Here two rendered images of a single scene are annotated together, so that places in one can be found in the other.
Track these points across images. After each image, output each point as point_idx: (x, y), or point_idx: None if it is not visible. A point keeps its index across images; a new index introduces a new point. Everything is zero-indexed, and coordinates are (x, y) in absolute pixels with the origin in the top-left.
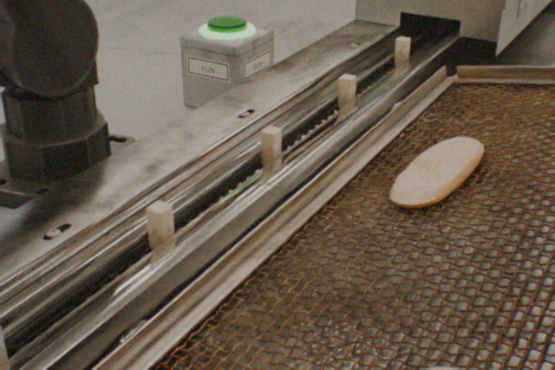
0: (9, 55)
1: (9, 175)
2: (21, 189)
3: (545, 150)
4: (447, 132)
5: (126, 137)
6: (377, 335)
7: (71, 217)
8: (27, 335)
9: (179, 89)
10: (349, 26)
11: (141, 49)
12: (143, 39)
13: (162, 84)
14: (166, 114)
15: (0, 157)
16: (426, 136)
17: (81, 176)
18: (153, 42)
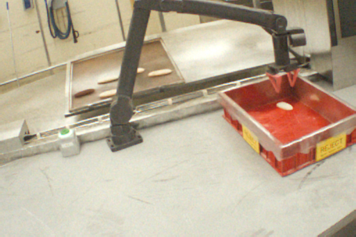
0: (132, 99)
1: (135, 137)
2: (137, 133)
3: (98, 91)
4: (93, 101)
5: (106, 140)
6: (146, 81)
7: (143, 113)
8: None
9: (70, 160)
10: (28, 146)
11: (47, 182)
12: (38, 188)
13: (69, 163)
14: (85, 152)
15: (127, 151)
16: (96, 101)
17: (132, 120)
18: (40, 184)
